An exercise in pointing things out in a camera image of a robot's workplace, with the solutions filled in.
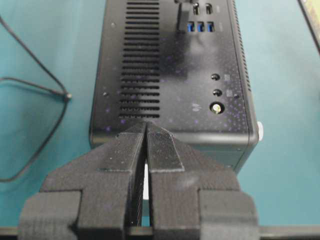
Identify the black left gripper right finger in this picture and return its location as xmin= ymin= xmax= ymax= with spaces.
xmin=145 ymin=123 xmax=260 ymax=240

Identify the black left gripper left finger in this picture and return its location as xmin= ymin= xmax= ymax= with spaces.
xmin=18 ymin=122 xmax=146 ymax=240

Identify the black PC box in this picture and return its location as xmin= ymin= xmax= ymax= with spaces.
xmin=89 ymin=0 xmax=259 ymax=173

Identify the teal table mat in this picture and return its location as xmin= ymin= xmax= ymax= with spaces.
xmin=0 ymin=0 xmax=320 ymax=227

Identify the black metal frame rail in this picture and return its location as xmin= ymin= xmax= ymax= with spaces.
xmin=298 ymin=0 xmax=320 ymax=52

